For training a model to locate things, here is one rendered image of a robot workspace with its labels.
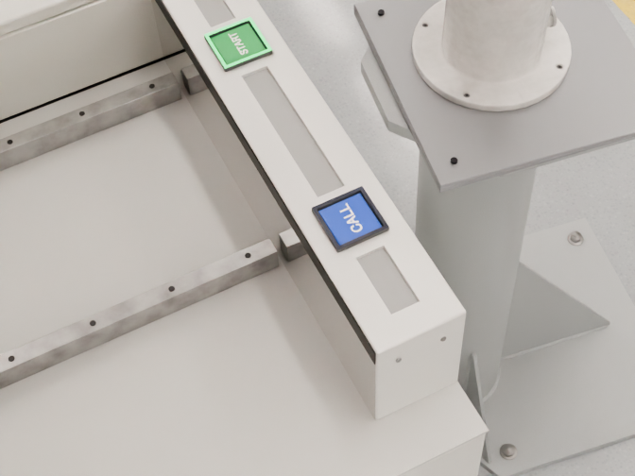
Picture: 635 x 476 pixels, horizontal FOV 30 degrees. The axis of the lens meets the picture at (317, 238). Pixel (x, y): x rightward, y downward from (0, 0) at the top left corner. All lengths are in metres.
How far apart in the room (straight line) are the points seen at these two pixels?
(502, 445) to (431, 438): 0.89
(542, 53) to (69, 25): 0.55
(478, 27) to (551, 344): 0.94
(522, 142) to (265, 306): 0.35
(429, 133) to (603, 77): 0.23
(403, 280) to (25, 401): 0.41
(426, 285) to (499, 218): 0.52
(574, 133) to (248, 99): 0.39
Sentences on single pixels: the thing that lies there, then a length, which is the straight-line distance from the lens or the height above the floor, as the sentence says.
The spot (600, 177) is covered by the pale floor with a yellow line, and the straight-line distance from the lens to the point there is 2.42.
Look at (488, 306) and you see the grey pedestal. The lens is 1.81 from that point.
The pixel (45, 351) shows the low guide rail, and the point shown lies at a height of 0.85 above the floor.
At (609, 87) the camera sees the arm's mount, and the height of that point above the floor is 0.83.
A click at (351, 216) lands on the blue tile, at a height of 0.96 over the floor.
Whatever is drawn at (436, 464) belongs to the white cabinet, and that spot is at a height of 0.80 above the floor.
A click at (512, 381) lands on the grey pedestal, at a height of 0.01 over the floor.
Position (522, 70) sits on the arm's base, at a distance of 1.41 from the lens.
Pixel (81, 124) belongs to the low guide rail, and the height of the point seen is 0.84.
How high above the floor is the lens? 1.90
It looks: 56 degrees down
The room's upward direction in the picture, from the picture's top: 4 degrees counter-clockwise
